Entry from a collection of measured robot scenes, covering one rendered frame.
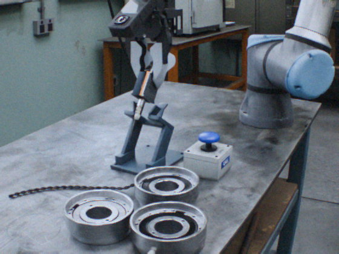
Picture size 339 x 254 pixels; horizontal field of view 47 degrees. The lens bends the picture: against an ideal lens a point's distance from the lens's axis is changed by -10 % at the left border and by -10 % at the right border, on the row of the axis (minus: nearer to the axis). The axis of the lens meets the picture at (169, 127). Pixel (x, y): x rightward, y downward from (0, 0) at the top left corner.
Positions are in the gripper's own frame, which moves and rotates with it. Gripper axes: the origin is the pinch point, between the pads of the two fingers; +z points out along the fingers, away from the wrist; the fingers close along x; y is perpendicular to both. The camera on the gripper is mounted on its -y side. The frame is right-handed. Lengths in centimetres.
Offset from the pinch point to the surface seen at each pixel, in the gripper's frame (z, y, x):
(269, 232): 41, 23, -20
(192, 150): 11.7, -0.2, -9.7
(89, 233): 13.6, -29.7, -10.1
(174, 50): 24, 160, 91
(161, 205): 12.6, -19.1, -15.0
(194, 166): 14.2, -1.6, -10.9
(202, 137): 9.0, 0.2, -11.4
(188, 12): 0, 182, 94
